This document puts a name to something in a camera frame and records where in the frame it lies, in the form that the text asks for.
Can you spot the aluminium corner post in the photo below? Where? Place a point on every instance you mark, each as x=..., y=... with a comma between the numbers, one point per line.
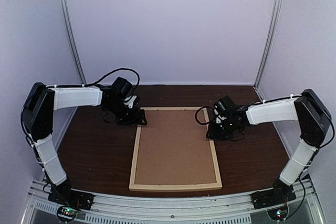
x=72, y=42
x=276, y=9

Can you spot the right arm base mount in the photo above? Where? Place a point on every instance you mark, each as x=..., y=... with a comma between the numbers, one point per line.
x=269, y=198

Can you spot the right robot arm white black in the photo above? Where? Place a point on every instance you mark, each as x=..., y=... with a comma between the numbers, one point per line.
x=305, y=111

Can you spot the brown backing board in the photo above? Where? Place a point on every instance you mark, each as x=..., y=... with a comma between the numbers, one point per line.
x=174, y=148

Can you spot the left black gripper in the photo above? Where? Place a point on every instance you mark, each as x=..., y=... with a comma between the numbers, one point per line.
x=132, y=118

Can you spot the left aluminium corner post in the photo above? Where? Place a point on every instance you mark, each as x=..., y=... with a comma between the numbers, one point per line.
x=72, y=42

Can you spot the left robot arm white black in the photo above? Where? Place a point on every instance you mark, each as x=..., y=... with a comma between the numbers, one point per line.
x=37, y=115

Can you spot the light wooden picture frame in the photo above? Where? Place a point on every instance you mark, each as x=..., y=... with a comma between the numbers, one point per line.
x=173, y=187

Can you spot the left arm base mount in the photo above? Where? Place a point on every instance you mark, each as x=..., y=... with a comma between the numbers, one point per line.
x=77, y=199

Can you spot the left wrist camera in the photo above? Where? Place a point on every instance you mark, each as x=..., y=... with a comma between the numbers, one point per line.
x=131, y=101

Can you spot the aluminium front rail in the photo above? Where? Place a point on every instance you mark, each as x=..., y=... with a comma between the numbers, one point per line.
x=234, y=208

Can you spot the right aluminium corner post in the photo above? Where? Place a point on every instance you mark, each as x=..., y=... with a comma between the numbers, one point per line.
x=276, y=9

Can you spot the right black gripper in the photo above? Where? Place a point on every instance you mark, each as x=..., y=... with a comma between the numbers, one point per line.
x=214, y=134

